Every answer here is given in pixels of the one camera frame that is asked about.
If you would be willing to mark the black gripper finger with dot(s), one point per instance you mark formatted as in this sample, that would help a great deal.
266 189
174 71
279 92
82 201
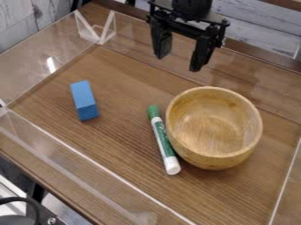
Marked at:
202 52
161 38

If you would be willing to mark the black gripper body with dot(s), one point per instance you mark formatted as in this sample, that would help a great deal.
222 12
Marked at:
190 18

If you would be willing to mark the blue rectangular block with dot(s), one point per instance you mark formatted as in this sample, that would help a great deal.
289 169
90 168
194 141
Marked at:
85 101

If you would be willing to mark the brown wooden bowl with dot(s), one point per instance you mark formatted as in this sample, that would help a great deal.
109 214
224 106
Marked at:
214 127

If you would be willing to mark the green white Expo marker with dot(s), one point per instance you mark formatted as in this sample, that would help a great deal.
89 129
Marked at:
167 153

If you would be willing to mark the clear acrylic corner bracket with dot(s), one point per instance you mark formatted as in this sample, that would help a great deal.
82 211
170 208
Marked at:
95 33

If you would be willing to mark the clear acrylic enclosure wall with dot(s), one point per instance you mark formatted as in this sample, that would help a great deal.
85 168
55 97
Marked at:
101 164

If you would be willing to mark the black table clamp mount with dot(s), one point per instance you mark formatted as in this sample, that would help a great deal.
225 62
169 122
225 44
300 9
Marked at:
48 218

